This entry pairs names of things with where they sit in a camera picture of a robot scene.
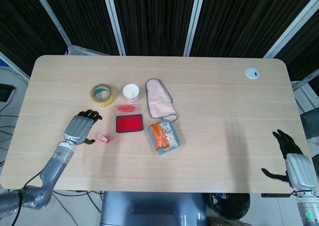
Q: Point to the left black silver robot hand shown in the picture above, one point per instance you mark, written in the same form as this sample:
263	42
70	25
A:
78	128

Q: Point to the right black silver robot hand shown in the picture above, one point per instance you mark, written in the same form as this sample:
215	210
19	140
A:
299	171

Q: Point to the small red white stamp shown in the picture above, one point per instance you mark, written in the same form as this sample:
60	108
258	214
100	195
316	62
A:
101	137

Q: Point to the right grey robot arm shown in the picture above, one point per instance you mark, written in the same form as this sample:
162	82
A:
307	209

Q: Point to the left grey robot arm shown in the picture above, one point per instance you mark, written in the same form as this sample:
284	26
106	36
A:
53	171

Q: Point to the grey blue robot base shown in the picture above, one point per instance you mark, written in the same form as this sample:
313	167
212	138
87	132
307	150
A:
149	208

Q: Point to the yellow packing tape roll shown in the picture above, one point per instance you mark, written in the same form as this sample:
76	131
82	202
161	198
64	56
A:
109	100

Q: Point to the red ink pad case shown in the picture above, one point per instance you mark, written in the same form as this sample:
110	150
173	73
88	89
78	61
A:
129	125

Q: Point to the white paper cup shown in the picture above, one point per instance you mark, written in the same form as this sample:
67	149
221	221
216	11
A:
130	91

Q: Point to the black trash bin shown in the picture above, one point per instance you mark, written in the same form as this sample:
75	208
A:
231	207

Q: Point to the black device beside table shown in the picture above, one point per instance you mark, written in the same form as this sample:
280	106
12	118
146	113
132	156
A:
5	92

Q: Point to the orange white snack bag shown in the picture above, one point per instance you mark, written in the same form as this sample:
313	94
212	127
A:
162	136

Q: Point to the pink cloth with grey trim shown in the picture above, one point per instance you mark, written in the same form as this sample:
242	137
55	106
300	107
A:
159	98

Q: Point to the clear container with blue rim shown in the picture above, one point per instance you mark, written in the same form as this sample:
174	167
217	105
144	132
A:
178	142

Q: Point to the white partition frame post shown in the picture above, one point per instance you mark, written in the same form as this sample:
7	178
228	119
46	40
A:
291	27
114	21
53	19
194	21

